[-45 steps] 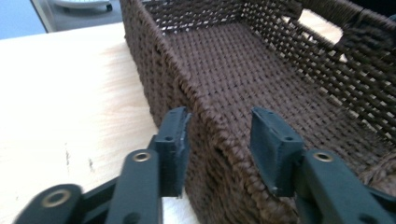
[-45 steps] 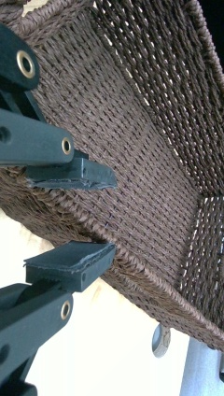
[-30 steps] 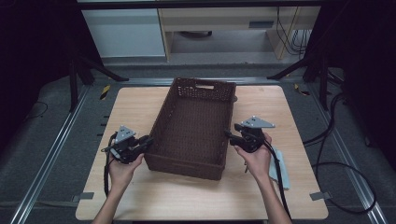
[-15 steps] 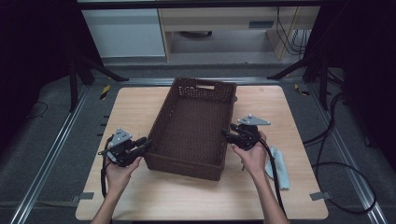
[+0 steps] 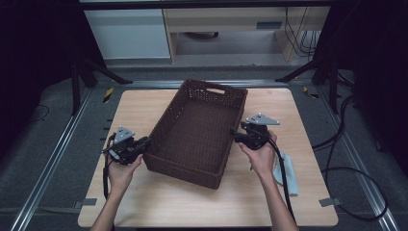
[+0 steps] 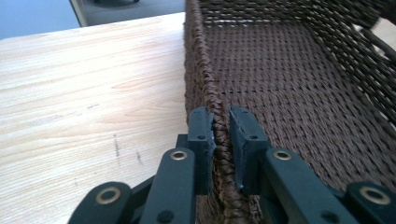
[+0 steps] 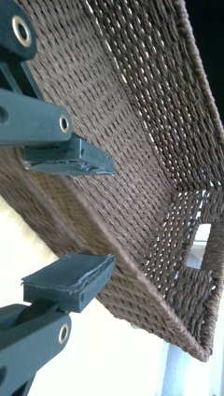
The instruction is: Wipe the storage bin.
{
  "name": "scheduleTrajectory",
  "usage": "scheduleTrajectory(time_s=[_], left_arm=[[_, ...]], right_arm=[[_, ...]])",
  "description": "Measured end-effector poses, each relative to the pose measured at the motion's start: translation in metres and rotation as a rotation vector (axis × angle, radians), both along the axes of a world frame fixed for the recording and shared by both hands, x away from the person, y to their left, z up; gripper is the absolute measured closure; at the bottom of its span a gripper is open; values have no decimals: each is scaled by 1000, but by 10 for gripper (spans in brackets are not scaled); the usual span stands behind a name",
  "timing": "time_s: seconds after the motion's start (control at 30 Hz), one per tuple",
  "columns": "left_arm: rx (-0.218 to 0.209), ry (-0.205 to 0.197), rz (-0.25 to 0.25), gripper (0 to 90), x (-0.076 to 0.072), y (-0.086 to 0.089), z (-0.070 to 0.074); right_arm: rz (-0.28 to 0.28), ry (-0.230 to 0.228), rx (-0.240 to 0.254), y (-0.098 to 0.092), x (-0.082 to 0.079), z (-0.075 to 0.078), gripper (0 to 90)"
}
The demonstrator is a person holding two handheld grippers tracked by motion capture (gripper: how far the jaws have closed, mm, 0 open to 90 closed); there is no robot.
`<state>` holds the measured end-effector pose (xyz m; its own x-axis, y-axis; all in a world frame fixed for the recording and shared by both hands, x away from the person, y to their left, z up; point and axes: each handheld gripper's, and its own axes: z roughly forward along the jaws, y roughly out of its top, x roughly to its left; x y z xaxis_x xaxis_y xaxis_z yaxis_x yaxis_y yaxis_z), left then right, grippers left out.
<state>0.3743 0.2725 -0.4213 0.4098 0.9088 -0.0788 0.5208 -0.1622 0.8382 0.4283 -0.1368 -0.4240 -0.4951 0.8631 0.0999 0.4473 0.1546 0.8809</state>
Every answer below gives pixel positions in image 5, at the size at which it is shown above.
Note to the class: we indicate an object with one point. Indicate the brown woven basket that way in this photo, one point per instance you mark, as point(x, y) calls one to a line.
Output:
point(192, 138)

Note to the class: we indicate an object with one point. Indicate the person's right hand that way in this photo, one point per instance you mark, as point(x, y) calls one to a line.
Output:
point(263, 159)

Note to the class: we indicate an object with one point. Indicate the aluminium floor rail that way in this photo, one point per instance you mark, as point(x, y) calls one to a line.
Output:
point(154, 84)
point(362, 166)
point(51, 163)

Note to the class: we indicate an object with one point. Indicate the light blue textured cloth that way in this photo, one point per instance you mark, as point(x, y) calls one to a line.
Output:
point(291, 179)

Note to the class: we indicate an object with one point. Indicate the person's left hand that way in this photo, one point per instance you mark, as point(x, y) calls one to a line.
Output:
point(121, 174)

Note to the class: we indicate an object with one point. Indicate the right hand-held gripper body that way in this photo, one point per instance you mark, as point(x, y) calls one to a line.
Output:
point(256, 136)

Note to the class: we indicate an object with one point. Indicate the black metal stand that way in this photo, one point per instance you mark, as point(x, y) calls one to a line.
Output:
point(76, 83)
point(333, 83)

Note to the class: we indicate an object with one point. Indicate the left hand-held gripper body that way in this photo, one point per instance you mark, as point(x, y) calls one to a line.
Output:
point(123, 149)

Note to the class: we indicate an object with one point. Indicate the grey tape piece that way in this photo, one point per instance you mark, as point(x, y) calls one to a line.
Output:
point(328, 202)
point(88, 202)

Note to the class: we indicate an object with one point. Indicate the white cabinet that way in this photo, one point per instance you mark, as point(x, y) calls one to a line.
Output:
point(128, 33)

